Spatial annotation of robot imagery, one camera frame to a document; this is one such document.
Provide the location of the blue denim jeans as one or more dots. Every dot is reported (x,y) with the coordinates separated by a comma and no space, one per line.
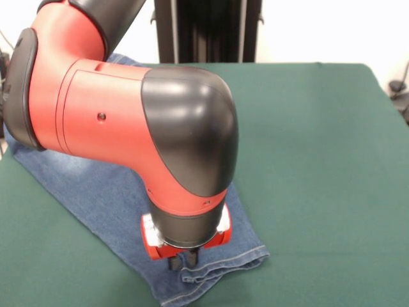
(96,208)

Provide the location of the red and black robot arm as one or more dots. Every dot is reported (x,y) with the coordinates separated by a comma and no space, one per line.
(112,112)

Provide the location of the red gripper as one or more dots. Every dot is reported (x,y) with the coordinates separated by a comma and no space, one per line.
(151,246)

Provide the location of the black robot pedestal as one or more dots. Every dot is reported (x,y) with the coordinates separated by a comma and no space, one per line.
(198,32)

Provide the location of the dark green table cloth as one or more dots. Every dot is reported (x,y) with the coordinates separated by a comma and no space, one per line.
(319,160)

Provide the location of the dark grey stand foot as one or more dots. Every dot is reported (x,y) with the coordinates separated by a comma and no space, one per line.
(396,86)

